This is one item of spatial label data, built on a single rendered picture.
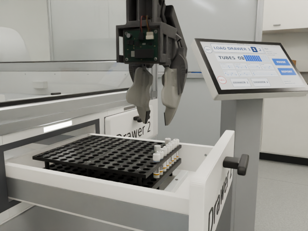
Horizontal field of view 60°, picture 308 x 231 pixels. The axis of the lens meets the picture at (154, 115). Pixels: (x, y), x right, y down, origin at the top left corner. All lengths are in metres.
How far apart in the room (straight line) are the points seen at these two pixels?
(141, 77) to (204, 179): 0.20
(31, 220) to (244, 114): 1.03
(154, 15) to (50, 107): 0.29
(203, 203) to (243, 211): 1.19
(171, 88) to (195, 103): 1.73
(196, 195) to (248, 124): 1.06
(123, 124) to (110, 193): 0.41
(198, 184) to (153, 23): 0.21
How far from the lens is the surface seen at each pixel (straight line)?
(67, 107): 0.60
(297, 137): 3.38
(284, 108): 3.32
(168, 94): 0.41
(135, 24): 0.39
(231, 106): 1.32
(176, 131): 2.25
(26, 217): 0.58
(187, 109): 2.18
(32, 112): 0.54
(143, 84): 0.44
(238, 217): 1.50
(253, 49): 1.41
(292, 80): 1.41
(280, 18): 3.71
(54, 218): 0.64
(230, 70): 1.22
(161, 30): 0.37
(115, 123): 0.74
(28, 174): 0.48
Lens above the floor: 1.05
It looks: 9 degrees down
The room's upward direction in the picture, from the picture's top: straight up
